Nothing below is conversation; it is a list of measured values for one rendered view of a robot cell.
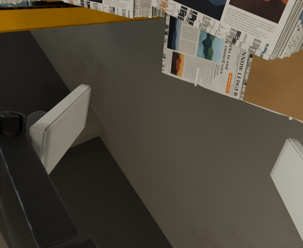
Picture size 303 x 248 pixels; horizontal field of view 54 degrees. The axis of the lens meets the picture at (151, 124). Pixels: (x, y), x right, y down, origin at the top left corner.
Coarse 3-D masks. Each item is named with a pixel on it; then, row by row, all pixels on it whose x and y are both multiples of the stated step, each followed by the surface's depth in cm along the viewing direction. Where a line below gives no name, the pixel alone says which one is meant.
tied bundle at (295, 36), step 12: (300, 0) 46; (168, 12) 61; (300, 12) 49; (192, 24) 58; (288, 24) 48; (300, 24) 52; (216, 36) 56; (228, 36) 54; (288, 36) 51; (300, 36) 56; (252, 48) 52; (276, 48) 50; (288, 48) 54; (300, 48) 60
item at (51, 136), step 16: (80, 96) 17; (48, 112) 14; (64, 112) 15; (80, 112) 18; (32, 128) 13; (48, 128) 13; (64, 128) 15; (80, 128) 19; (32, 144) 13; (48, 144) 13; (64, 144) 16; (48, 160) 14
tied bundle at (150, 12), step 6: (138, 0) 67; (144, 0) 69; (150, 0) 70; (138, 6) 68; (144, 6) 69; (150, 6) 71; (138, 12) 68; (144, 12) 70; (150, 12) 72; (156, 12) 73; (162, 12) 74
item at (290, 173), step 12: (288, 144) 19; (300, 144) 18; (288, 156) 18; (300, 156) 17; (276, 168) 19; (288, 168) 18; (300, 168) 17; (276, 180) 19; (288, 180) 17; (300, 180) 16; (288, 192) 17; (300, 192) 16; (288, 204) 17; (300, 204) 16; (300, 216) 15; (300, 228) 15
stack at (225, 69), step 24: (168, 24) 119; (168, 48) 122; (192, 48) 114; (216, 48) 108; (240, 48) 101; (168, 72) 126; (192, 72) 118; (216, 72) 110; (240, 72) 104; (240, 96) 108
